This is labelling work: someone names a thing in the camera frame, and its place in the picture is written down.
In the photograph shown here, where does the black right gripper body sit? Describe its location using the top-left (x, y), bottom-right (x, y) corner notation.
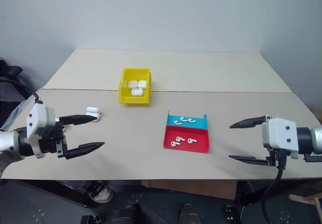
top-left (266, 147), bottom-right (280, 167)

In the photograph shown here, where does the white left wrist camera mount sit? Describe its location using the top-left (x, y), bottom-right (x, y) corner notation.
top-left (26, 103), bottom-right (56, 159)

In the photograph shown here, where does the white and brown sneaker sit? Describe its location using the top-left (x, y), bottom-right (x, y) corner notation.
top-left (86, 181), bottom-right (114, 204)

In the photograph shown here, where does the black table leg frame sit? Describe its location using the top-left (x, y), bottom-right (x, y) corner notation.
top-left (24, 180), bottom-right (98, 209)

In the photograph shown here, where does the light wooden frame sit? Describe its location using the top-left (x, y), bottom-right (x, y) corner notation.
top-left (288, 180), bottom-right (322, 207)

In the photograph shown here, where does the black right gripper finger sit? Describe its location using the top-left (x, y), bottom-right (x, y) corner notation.
top-left (229, 114), bottom-right (271, 130)
top-left (228, 155), bottom-right (271, 167)

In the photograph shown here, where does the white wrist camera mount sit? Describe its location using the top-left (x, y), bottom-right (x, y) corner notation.
top-left (26, 103), bottom-right (56, 159)
top-left (261, 117), bottom-right (299, 160)

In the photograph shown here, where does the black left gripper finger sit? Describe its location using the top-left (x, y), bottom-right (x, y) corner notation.
top-left (59, 114), bottom-right (98, 127)
top-left (65, 141), bottom-right (106, 160)

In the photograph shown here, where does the yellow plastic bin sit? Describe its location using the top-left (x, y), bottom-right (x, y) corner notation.
top-left (118, 67), bottom-right (152, 107)

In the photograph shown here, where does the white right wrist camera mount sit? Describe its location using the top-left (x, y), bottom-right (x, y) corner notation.
top-left (261, 117), bottom-right (299, 160)

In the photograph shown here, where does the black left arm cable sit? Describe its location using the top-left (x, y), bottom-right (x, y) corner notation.
top-left (0, 76), bottom-right (41, 105)

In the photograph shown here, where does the black office chair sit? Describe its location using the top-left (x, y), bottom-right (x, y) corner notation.
top-left (0, 56), bottom-right (34, 131)

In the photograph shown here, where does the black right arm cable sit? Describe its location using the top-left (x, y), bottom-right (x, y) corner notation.
top-left (261, 150), bottom-right (288, 224)

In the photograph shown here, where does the blue plastic tray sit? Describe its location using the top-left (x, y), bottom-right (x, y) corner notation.
top-left (166, 110), bottom-right (209, 131)

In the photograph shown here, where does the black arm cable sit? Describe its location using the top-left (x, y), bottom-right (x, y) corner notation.
top-left (261, 150), bottom-right (288, 224)
top-left (0, 76), bottom-right (41, 105)

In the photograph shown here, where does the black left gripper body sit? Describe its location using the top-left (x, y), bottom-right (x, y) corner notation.
top-left (37, 121), bottom-right (68, 159)

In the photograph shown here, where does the red plastic tray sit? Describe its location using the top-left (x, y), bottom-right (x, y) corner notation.
top-left (163, 125), bottom-right (210, 155)

